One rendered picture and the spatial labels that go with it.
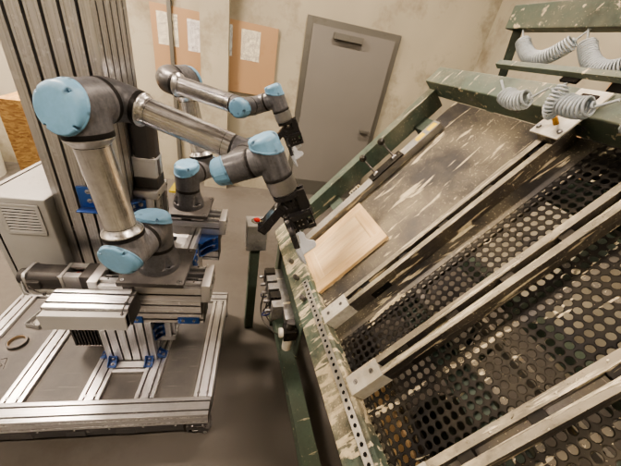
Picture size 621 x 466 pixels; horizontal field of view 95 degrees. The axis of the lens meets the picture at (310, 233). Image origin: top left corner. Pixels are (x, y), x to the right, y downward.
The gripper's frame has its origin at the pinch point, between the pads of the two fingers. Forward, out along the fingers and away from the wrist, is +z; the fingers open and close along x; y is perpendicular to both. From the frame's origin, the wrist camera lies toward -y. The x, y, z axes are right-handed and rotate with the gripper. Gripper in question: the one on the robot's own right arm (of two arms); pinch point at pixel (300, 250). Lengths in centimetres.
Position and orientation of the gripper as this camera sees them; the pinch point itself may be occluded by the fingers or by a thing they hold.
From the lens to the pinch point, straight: 87.2
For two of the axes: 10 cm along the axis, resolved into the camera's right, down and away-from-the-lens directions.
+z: 3.0, 7.7, 5.6
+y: 9.5, -3.2, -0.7
